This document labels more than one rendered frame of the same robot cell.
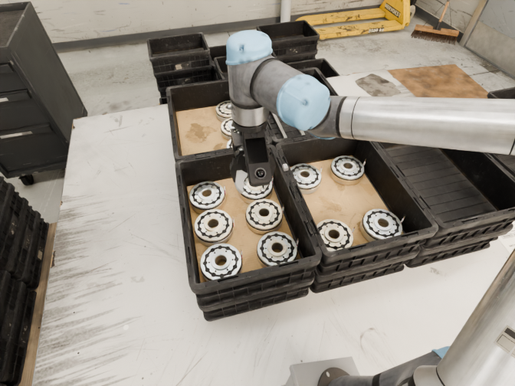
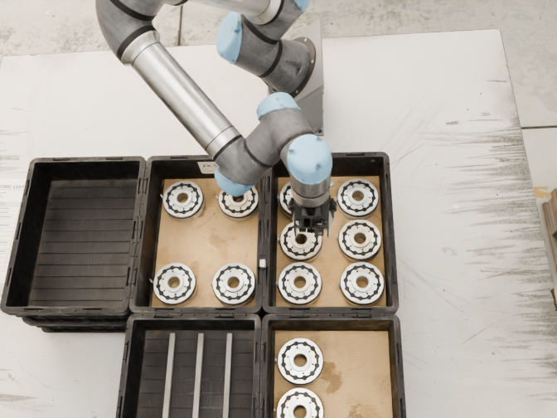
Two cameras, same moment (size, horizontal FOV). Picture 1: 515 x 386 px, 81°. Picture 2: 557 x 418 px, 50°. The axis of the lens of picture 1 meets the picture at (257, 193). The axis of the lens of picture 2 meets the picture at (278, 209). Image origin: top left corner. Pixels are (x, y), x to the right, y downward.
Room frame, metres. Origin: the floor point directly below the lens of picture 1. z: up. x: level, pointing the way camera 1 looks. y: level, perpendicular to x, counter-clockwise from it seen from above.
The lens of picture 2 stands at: (0.97, 0.15, 2.21)
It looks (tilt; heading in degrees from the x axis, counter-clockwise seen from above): 66 degrees down; 204
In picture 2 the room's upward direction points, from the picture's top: 9 degrees counter-clockwise
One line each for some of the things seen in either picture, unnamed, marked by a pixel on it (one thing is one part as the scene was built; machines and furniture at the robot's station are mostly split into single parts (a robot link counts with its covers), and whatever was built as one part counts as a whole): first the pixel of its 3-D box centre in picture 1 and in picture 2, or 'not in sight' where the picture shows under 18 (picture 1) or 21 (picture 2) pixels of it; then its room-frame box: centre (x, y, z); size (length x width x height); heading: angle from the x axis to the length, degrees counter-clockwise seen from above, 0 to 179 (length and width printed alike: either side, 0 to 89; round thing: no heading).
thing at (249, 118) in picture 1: (248, 108); (312, 186); (0.50, 0.02, 1.19); 0.08 x 0.08 x 0.05
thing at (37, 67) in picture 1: (24, 103); not in sight; (1.63, 1.45, 0.45); 0.60 x 0.45 x 0.90; 16
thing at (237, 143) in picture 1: (249, 138); (311, 206); (0.51, 0.02, 1.11); 0.09 x 0.08 x 0.12; 13
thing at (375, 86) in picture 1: (377, 84); not in sight; (1.40, -0.61, 0.71); 0.22 x 0.19 x 0.01; 16
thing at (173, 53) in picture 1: (183, 75); not in sight; (2.11, 0.55, 0.37); 0.40 x 0.30 x 0.45; 106
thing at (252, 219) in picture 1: (264, 214); (301, 240); (0.49, -0.02, 0.86); 0.10 x 0.10 x 0.01
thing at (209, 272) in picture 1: (221, 261); (357, 196); (0.34, 0.09, 0.86); 0.10 x 0.10 x 0.01
